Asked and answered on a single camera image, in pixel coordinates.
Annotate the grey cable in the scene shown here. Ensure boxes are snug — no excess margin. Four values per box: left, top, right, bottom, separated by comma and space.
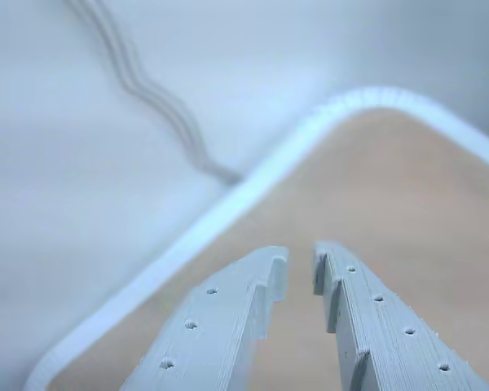
63, 0, 244, 185

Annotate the white-rimmed wooden tray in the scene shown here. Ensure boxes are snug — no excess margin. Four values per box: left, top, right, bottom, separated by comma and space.
22, 84, 489, 391

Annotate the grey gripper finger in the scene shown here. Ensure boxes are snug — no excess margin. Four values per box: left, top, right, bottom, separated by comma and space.
311, 239, 489, 391
119, 244, 291, 391

